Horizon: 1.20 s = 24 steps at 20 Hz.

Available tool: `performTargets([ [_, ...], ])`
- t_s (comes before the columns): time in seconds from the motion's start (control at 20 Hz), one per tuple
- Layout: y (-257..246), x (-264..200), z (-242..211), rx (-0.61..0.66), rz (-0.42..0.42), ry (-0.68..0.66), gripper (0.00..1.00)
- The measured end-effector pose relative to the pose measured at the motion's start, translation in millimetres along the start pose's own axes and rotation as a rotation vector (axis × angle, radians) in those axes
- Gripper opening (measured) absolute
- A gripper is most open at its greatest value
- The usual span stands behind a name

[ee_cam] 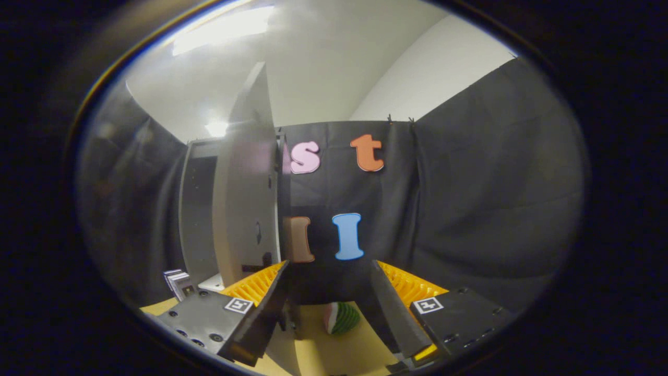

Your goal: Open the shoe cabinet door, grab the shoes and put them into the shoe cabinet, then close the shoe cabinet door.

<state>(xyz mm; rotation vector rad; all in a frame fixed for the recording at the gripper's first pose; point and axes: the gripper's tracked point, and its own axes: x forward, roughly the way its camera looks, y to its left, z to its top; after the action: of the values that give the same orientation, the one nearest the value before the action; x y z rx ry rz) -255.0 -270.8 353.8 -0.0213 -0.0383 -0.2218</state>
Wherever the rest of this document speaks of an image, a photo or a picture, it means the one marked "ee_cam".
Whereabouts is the black backdrop cloth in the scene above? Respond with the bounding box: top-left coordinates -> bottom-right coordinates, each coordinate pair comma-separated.
76,57 -> 588,314

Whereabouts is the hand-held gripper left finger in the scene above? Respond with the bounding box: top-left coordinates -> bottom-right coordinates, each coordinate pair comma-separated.
156,260 -> 291,367

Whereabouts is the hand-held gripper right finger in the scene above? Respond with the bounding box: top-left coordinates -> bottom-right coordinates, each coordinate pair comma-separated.
372,260 -> 518,367

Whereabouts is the white shoe cabinet door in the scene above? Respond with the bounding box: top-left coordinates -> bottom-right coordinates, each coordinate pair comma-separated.
213,62 -> 303,376

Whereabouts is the grey shoe cabinet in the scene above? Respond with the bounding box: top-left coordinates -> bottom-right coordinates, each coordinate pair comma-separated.
177,125 -> 287,293

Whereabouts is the watermelon slice toy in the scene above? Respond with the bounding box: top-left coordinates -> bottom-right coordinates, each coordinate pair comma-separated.
323,301 -> 361,336

